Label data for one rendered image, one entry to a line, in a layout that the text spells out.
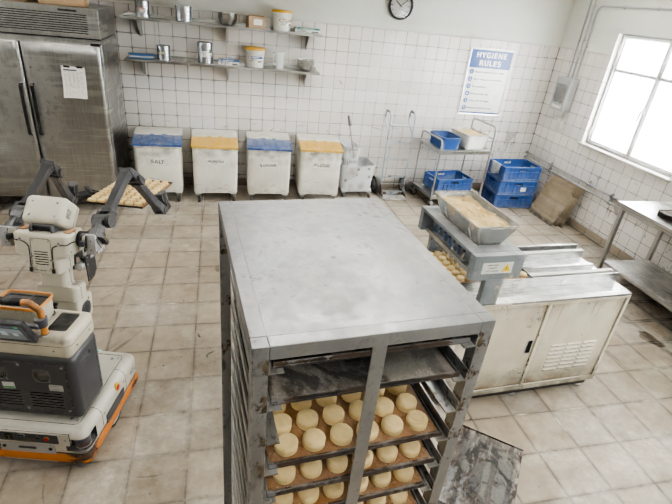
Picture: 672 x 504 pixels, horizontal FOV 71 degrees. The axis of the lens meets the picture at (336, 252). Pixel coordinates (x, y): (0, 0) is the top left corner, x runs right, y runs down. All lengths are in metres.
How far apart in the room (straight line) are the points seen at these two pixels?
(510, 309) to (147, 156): 4.32
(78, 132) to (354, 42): 3.37
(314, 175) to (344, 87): 1.26
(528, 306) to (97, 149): 4.49
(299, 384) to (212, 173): 5.06
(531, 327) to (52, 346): 2.72
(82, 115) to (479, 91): 4.98
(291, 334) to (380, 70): 5.90
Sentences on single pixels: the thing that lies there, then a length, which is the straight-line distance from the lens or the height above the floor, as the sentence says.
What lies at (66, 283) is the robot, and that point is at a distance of 2.92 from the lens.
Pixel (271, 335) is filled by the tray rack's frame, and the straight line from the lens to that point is 0.84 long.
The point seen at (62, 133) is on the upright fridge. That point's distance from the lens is 5.73.
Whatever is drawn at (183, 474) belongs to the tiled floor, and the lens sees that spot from 2.95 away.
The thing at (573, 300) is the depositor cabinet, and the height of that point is 0.82.
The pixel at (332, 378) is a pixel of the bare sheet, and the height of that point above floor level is 1.67.
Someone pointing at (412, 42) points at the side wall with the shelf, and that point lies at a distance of 6.69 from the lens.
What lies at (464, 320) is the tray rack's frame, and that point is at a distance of 0.96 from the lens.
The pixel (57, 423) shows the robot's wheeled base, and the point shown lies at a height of 0.28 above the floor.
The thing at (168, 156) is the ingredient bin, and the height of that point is 0.58.
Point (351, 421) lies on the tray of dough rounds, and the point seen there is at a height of 1.49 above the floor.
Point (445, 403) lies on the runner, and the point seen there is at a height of 1.58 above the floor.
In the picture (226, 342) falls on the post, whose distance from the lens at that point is 1.58.
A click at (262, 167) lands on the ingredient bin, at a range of 5.89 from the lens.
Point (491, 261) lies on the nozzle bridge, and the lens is 2.78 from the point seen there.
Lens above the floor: 2.34
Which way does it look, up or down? 28 degrees down
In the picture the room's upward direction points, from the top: 6 degrees clockwise
